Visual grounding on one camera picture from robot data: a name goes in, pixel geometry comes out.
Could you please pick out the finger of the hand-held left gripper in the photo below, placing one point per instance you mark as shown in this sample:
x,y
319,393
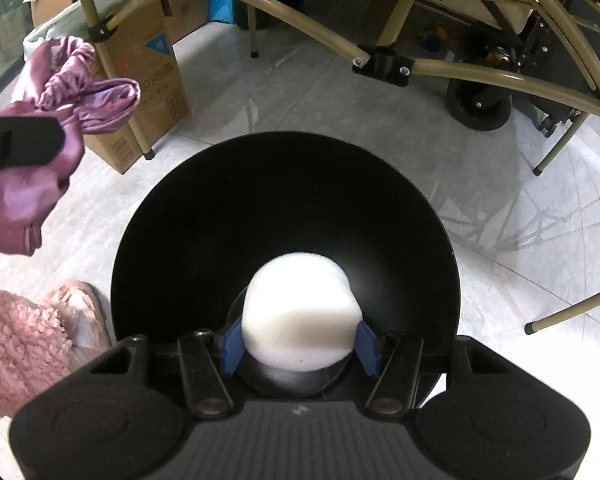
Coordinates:
x,y
25,142

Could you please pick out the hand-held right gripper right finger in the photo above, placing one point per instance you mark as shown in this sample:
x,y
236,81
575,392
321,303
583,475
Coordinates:
x,y
367,350

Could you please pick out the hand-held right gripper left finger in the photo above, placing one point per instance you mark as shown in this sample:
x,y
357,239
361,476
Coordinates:
x,y
232,350

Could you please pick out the purple satin cloth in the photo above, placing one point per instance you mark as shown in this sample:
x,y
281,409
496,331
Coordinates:
x,y
15,200

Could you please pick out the white foam sponge block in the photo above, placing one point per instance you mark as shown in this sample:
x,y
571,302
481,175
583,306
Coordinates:
x,y
300,310

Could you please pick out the round black bin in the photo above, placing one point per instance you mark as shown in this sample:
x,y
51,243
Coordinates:
x,y
280,195

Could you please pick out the cardboard box with plastic liner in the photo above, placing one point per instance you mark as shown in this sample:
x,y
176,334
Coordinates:
x,y
150,85

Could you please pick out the pink slipper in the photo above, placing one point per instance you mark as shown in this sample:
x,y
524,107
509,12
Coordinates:
x,y
82,310

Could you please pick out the black wheeled cart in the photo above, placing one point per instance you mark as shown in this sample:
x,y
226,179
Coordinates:
x,y
475,105

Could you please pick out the tan folding table frame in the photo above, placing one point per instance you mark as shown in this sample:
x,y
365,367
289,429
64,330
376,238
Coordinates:
x,y
385,66

